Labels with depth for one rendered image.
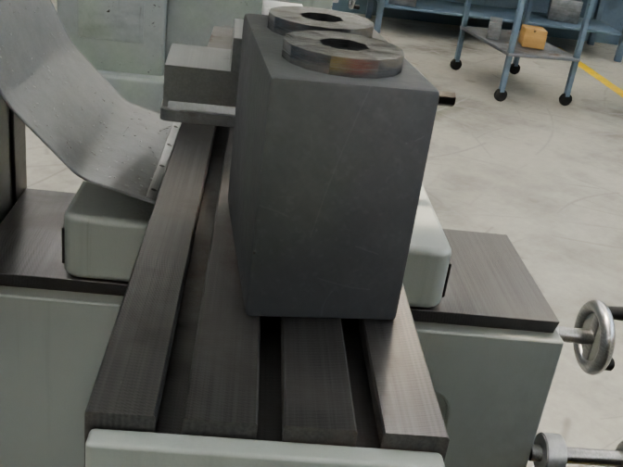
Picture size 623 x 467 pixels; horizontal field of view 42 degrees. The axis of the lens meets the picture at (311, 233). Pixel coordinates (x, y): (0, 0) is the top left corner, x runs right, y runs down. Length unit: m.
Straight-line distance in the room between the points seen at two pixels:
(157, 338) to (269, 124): 0.17
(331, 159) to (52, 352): 0.64
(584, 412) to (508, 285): 1.18
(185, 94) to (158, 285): 0.43
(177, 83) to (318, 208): 0.49
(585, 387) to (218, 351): 1.94
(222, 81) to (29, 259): 0.35
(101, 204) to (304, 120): 0.54
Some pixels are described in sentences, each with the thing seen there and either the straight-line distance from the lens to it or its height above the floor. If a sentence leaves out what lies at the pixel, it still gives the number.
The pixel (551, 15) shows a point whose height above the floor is 0.27.
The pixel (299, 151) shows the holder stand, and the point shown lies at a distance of 0.56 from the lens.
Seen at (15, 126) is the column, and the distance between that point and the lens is 1.26.
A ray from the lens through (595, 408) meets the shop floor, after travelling 2.38.
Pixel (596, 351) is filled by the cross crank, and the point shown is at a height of 0.63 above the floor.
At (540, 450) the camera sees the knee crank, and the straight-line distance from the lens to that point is 1.25.
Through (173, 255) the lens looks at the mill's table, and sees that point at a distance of 0.70.
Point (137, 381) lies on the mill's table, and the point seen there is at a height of 0.93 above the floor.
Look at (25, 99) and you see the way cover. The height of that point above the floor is 0.96.
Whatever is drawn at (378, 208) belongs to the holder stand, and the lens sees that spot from 0.59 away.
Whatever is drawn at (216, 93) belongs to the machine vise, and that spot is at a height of 0.97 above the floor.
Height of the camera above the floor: 1.26
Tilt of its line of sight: 25 degrees down
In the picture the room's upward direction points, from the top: 8 degrees clockwise
